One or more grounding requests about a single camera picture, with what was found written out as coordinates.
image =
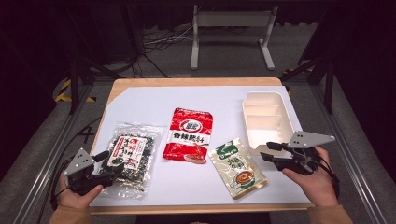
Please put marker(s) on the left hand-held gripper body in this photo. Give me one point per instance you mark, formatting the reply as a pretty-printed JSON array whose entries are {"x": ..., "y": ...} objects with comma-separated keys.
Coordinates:
[{"x": 80, "y": 163}]

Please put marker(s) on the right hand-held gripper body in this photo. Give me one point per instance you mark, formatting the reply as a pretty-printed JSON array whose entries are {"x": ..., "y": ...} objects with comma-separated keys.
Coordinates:
[{"x": 306, "y": 146}]

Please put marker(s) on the white divided plastic box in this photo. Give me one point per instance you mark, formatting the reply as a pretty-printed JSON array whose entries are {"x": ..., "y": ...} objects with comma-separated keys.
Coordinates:
[{"x": 267, "y": 123}]

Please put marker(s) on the clear dried seaweed packet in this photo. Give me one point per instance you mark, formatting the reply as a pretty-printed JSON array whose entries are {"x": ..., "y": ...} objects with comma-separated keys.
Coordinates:
[{"x": 132, "y": 149}]

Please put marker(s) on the beige green sauce packet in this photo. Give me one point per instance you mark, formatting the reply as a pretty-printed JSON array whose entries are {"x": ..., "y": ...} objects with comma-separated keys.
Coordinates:
[{"x": 238, "y": 169}]

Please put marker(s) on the red seasoning packet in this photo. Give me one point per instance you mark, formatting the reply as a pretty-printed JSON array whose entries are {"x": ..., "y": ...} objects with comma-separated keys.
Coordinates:
[{"x": 190, "y": 133}]

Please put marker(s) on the person's left hand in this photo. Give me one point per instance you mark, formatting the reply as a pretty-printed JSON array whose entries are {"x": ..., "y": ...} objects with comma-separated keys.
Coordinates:
[{"x": 76, "y": 199}]

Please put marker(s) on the person's right hand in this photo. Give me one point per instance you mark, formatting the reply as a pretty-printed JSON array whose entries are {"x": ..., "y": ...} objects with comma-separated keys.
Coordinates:
[{"x": 317, "y": 186}]

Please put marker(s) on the black metal stand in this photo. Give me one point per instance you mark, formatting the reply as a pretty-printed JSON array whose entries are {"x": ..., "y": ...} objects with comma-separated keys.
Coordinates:
[{"x": 327, "y": 81}]

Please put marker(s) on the white paper sheet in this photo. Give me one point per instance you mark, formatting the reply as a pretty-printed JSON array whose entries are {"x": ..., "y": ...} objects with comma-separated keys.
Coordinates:
[{"x": 186, "y": 183}]

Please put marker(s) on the yellow black hazard tape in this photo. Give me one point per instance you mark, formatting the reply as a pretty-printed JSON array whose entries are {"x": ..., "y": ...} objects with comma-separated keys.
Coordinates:
[{"x": 63, "y": 90}]

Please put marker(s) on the black tripod stand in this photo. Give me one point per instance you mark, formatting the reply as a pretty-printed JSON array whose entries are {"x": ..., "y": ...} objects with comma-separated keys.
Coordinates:
[{"x": 74, "y": 84}]

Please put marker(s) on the aluminium rail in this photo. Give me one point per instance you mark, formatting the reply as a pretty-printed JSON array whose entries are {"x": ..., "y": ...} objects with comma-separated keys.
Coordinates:
[
  {"x": 351, "y": 161},
  {"x": 46, "y": 161}
]

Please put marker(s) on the white metal stand frame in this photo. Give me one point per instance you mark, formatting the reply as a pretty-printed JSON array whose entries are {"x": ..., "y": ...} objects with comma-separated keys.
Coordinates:
[{"x": 232, "y": 18}]

